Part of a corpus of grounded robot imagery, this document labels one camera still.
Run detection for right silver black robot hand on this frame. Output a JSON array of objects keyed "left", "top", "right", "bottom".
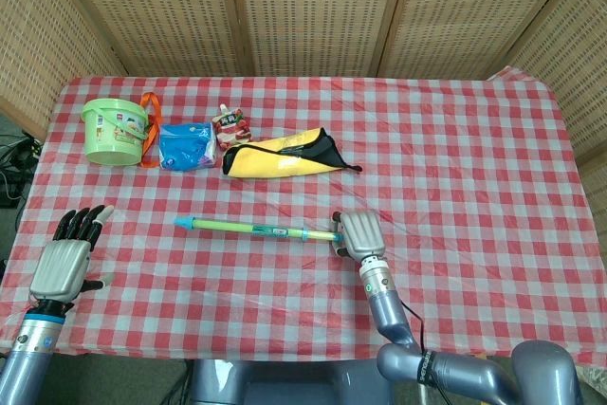
[{"left": 329, "top": 211, "right": 386, "bottom": 262}]

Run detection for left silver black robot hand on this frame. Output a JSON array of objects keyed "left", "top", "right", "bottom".
[{"left": 28, "top": 204, "right": 115, "bottom": 304}]

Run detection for green toy water pump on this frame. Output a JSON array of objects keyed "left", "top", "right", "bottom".
[{"left": 173, "top": 215, "right": 343, "bottom": 244}]

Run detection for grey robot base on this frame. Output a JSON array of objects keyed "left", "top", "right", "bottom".
[{"left": 189, "top": 357, "right": 397, "bottom": 405}]

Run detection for red white checkered tablecloth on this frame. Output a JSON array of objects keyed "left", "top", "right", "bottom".
[{"left": 0, "top": 75, "right": 607, "bottom": 371}]

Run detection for yellow black zipper pouch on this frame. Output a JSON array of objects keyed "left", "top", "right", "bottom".
[{"left": 221, "top": 127, "right": 363, "bottom": 180}]

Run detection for green plastic bucket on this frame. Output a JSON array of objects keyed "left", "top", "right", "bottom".
[{"left": 80, "top": 97, "right": 149, "bottom": 167}]

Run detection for red spouted drink pouch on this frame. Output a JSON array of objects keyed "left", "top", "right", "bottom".
[{"left": 211, "top": 104, "right": 252, "bottom": 152}]

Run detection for blue tissue pack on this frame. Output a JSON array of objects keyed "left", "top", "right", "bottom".
[{"left": 157, "top": 121, "right": 218, "bottom": 171}]

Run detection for bamboo folding screen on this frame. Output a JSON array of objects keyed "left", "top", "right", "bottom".
[{"left": 0, "top": 0, "right": 607, "bottom": 164}]

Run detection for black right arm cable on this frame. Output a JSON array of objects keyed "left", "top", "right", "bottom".
[{"left": 400, "top": 299, "right": 451, "bottom": 405}]

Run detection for black floor cables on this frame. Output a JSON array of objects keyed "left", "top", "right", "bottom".
[{"left": 0, "top": 129, "right": 44, "bottom": 210}]

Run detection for black velcro arm strap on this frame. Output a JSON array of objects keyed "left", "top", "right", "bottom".
[{"left": 415, "top": 349, "right": 437, "bottom": 383}]

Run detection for orange ribbon strap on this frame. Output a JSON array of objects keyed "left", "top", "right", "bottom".
[{"left": 139, "top": 91, "right": 164, "bottom": 169}]

